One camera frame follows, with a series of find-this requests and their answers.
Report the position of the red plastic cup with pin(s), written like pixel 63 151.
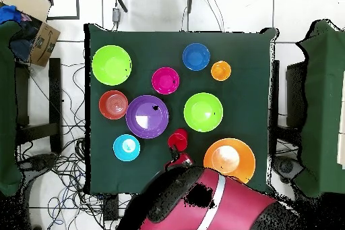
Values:
pixel 178 139

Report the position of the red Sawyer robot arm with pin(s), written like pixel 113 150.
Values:
pixel 237 203

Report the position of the purple plastic bowl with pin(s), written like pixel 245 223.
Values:
pixel 147 116

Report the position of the large orange plastic bowl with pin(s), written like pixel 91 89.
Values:
pixel 229 157

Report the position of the cyan plastic bowl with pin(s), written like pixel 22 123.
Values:
pixel 126 147

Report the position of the green plastic bowl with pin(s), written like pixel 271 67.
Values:
pixel 203 112
pixel 111 65

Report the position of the pink plastic bowl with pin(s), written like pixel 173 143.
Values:
pixel 165 80

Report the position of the red-orange plastic bowl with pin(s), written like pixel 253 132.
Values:
pixel 113 104

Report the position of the black power strip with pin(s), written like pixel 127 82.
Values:
pixel 111 205

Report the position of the dark green tablecloth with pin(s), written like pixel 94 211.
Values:
pixel 242 100

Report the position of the orange plastic cup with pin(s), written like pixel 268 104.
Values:
pixel 221 70

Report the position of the blue plastic bowl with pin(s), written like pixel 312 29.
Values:
pixel 196 56

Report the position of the green cloth covered table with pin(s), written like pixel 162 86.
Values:
pixel 6 106
pixel 323 106

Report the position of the black tripod leg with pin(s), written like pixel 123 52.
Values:
pixel 190 0
pixel 120 0

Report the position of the brown cardboard box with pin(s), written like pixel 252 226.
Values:
pixel 44 43

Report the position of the blue cloth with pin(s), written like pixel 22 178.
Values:
pixel 9 14

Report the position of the black pedestal foot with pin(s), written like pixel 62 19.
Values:
pixel 40 161
pixel 287 166

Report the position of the black stool frame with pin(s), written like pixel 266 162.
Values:
pixel 296 95
pixel 55 92

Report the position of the black metal frame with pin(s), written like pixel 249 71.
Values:
pixel 78 3

